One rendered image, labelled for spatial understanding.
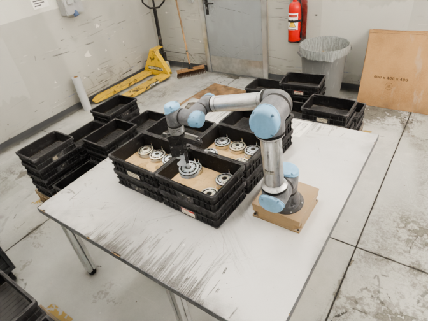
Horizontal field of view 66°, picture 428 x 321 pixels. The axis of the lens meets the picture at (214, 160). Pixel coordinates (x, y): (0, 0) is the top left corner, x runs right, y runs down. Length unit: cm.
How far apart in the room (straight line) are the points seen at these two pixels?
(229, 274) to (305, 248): 38
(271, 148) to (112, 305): 165
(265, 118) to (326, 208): 80
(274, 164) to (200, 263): 60
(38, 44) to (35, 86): 53
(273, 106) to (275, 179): 34
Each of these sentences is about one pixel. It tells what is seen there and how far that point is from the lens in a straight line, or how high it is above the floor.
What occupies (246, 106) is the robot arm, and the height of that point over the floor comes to 134.
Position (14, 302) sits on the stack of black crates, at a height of 49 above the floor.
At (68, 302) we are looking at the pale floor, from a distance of 267.
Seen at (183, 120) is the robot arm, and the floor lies 129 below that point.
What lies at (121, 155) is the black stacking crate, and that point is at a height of 88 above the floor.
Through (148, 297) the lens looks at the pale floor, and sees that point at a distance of 246.
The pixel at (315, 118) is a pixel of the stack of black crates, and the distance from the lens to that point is 301.
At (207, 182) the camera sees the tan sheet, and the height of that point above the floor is 83.
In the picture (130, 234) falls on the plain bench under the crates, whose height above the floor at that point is 70.
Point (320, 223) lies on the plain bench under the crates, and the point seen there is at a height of 70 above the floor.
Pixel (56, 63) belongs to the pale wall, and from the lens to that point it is 501.
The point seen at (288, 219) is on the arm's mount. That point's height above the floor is 78.
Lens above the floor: 200
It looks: 36 degrees down
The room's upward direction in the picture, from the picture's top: 8 degrees counter-clockwise
